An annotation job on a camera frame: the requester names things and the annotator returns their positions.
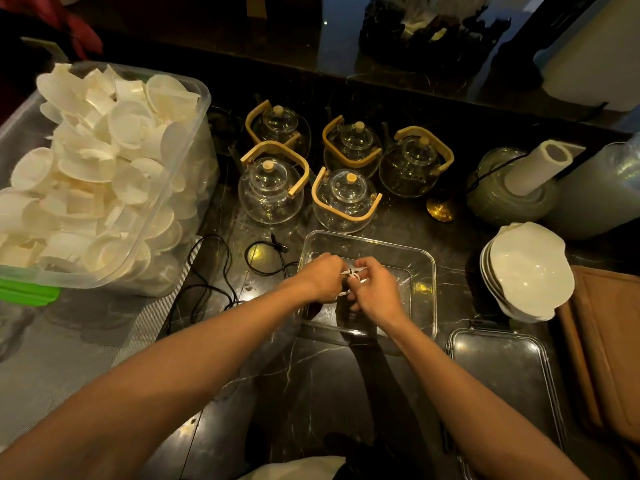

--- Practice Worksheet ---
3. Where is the large clear plastic bin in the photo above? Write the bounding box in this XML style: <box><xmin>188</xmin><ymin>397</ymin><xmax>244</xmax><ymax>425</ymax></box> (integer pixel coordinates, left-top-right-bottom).
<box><xmin>0</xmin><ymin>61</ymin><xmax>220</xmax><ymax>298</ymax></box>

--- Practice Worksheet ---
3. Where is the red cloth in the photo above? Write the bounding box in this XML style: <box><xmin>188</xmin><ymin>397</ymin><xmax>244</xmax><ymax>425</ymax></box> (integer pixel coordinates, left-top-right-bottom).
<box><xmin>0</xmin><ymin>0</ymin><xmax>104</xmax><ymax>60</ymax></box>

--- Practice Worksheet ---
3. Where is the green plastic bin lid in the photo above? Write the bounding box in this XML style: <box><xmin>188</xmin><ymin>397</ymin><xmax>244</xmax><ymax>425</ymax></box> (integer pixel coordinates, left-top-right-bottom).
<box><xmin>0</xmin><ymin>278</ymin><xmax>62</xmax><ymax>308</ymax></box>

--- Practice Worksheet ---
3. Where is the black cable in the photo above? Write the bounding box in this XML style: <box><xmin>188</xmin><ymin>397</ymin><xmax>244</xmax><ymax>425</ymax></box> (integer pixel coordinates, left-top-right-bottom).
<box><xmin>166</xmin><ymin>233</ymin><xmax>301</xmax><ymax>335</ymax></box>

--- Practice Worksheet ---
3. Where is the round green glass jar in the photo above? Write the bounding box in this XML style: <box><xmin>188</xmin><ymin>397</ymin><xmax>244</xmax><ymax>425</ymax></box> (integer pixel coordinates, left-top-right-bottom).
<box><xmin>466</xmin><ymin>147</ymin><xmax>561</xmax><ymax>227</ymax></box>

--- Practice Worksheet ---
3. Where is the brown wooden board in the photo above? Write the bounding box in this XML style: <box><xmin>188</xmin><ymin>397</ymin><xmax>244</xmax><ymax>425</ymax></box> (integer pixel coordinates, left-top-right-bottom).
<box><xmin>556</xmin><ymin>265</ymin><xmax>640</xmax><ymax>445</ymax></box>

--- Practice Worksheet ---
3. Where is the person's left forearm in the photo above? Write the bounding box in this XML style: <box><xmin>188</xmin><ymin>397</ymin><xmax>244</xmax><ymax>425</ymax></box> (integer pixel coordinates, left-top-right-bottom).
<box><xmin>0</xmin><ymin>275</ymin><xmax>321</xmax><ymax>480</ymax></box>

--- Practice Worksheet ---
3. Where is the stack of white bowls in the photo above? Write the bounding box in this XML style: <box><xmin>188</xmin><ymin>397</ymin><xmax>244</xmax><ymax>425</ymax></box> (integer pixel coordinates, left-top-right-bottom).
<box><xmin>479</xmin><ymin>222</ymin><xmax>576</xmax><ymax>324</ymax></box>

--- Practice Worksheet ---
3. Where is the small white paper piece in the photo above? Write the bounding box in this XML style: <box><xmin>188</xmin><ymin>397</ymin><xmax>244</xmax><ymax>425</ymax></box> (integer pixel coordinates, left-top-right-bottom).
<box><xmin>340</xmin><ymin>268</ymin><xmax>370</xmax><ymax>297</ymax></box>

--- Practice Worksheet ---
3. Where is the glass teapot with bamboo handle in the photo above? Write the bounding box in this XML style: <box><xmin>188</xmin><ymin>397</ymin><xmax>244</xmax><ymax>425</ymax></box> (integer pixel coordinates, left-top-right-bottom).
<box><xmin>245</xmin><ymin>100</ymin><xmax>312</xmax><ymax>160</ymax></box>
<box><xmin>378</xmin><ymin>126</ymin><xmax>455</xmax><ymax>198</ymax></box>
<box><xmin>311</xmin><ymin>167</ymin><xmax>383</xmax><ymax>234</ymax></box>
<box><xmin>322</xmin><ymin>115</ymin><xmax>384</xmax><ymax>179</ymax></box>
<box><xmin>238</xmin><ymin>141</ymin><xmax>311</xmax><ymax>225</ymax></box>

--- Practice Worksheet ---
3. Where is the person's right hand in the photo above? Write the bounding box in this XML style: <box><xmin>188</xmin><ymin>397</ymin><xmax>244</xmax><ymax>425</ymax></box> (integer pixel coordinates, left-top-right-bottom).
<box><xmin>347</xmin><ymin>256</ymin><xmax>408</xmax><ymax>329</ymax></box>

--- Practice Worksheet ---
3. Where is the silver metal tray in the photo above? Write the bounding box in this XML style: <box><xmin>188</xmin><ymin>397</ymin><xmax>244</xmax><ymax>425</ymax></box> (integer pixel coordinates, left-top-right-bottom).
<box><xmin>444</xmin><ymin>328</ymin><xmax>568</xmax><ymax>480</ymax></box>

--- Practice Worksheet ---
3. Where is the dark decorative rock ornament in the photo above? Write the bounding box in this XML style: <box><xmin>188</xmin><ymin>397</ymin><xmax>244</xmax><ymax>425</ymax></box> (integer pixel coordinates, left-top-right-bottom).
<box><xmin>358</xmin><ymin>0</ymin><xmax>512</xmax><ymax>78</ymax></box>

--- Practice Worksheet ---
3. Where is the person's right forearm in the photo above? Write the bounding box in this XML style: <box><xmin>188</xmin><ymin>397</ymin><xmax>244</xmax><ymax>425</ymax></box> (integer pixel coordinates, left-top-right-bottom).
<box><xmin>385</xmin><ymin>315</ymin><xmax>591</xmax><ymax>480</ymax></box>

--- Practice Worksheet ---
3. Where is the white paper roll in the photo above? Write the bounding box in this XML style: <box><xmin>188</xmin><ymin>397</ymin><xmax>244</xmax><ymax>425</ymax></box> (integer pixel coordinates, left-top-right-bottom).
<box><xmin>503</xmin><ymin>140</ymin><xmax>574</xmax><ymax>197</ymax></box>

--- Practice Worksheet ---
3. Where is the clear rectangular plastic tray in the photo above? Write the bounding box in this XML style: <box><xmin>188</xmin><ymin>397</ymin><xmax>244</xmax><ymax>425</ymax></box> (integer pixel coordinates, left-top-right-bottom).
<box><xmin>296</xmin><ymin>230</ymin><xmax>438</xmax><ymax>342</ymax></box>

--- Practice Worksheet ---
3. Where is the person's left hand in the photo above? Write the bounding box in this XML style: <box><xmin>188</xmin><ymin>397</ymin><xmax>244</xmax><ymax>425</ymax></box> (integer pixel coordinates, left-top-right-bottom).
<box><xmin>291</xmin><ymin>253</ymin><xmax>354</xmax><ymax>304</ymax></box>

